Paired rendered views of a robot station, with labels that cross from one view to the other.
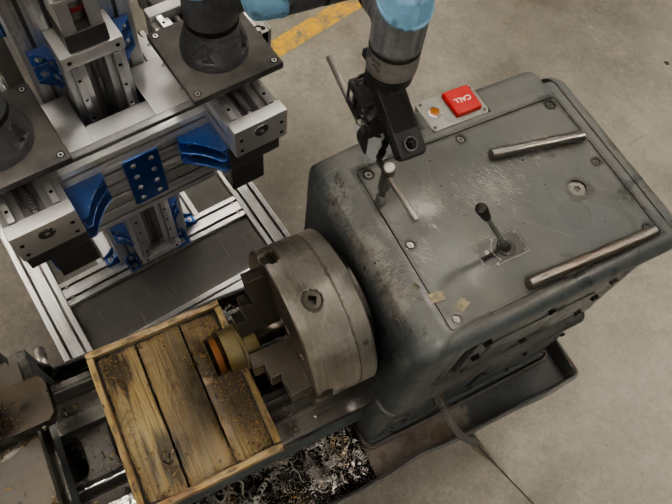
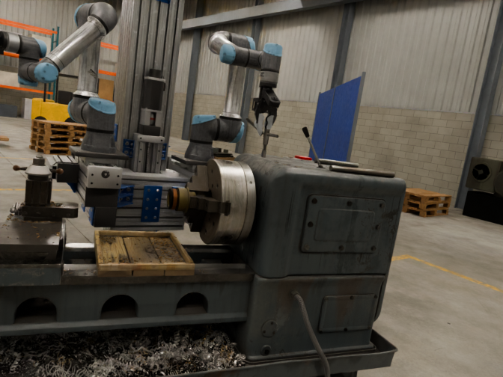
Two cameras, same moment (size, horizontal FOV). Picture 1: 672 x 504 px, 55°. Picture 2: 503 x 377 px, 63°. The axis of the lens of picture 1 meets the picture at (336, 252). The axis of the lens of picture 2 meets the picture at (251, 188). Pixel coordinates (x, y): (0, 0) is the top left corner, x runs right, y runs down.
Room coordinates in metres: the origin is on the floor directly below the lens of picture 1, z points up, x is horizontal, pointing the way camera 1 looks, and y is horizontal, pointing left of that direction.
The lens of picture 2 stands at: (-1.00, -0.39, 1.39)
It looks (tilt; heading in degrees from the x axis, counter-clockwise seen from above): 9 degrees down; 12
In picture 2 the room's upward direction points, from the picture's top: 8 degrees clockwise
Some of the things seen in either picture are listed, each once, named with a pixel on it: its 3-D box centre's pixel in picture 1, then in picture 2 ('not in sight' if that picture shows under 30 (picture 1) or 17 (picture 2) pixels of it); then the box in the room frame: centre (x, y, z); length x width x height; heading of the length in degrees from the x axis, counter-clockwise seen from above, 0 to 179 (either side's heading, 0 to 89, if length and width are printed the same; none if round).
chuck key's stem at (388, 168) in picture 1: (384, 185); (265, 143); (0.63, -0.06, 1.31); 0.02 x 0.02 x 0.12
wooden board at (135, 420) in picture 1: (183, 402); (141, 250); (0.29, 0.26, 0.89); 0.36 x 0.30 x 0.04; 36
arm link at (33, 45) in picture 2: not in sight; (30, 47); (0.48, 0.94, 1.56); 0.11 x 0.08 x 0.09; 155
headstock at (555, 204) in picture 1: (469, 239); (310, 211); (0.70, -0.28, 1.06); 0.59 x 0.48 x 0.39; 126
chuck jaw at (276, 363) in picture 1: (289, 373); (208, 204); (0.33, 0.04, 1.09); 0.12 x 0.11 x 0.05; 36
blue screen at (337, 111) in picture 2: not in sight; (325, 143); (7.40, 0.07, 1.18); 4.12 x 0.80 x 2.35; 13
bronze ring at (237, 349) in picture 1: (233, 348); (181, 199); (0.36, 0.16, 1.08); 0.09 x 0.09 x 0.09; 36
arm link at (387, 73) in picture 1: (390, 57); (268, 78); (0.67, -0.03, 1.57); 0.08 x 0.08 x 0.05
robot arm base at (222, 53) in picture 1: (212, 31); (200, 149); (1.01, 0.35, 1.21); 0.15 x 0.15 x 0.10
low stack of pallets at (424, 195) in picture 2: not in sight; (419, 201); (8.52, -2.08, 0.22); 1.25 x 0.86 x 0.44; 145
